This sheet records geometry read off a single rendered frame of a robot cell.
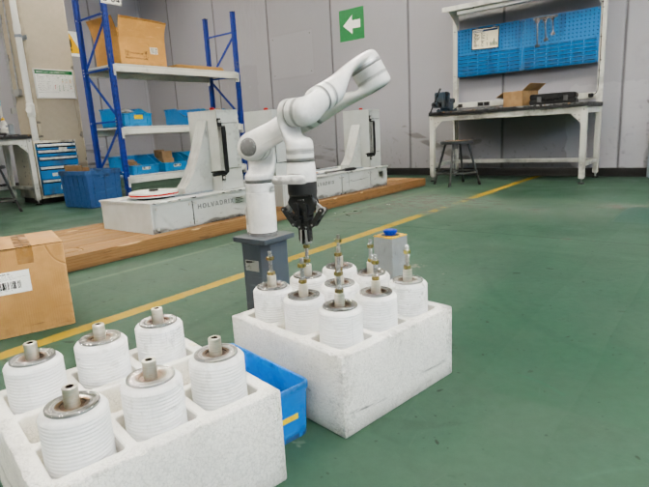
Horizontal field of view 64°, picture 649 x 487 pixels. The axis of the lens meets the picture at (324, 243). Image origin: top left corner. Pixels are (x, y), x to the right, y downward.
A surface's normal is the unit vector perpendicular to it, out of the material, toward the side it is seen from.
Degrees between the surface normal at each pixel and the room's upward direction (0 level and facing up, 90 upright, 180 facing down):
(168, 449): 90
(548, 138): 90
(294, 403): 92
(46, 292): 90
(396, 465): 0
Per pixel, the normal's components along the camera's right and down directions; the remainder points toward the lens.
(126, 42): 0.77, 0.06
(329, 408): -0.73, 0.18
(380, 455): -0.05, -0.98
